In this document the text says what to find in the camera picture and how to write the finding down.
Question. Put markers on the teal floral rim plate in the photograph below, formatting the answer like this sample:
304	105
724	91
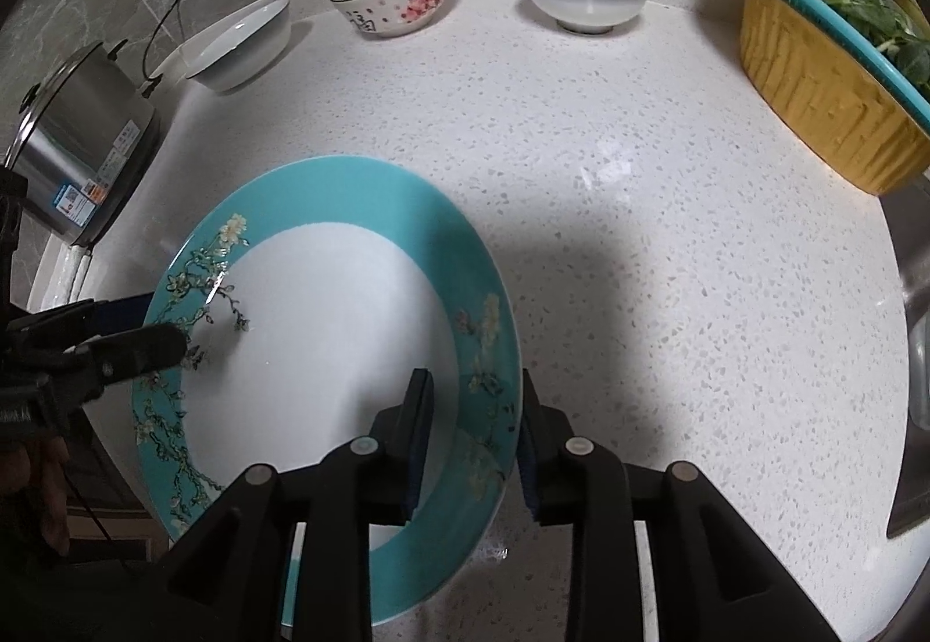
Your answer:
327	322

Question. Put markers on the person's left hand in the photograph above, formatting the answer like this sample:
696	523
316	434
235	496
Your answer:
51	496

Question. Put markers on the white towel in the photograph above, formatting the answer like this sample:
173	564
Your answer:
69	278

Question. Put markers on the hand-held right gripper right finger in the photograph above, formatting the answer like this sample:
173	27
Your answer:
529	475

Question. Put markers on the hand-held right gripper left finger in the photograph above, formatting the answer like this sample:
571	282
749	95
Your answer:
420	453

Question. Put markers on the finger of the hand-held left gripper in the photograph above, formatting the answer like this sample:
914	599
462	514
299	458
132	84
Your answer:
138	351
120	315

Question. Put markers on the stainless steel rice cooker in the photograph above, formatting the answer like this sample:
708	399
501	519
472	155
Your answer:
80	162

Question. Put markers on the wide white bowl dark rim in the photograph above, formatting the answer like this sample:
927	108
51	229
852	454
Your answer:
240	49

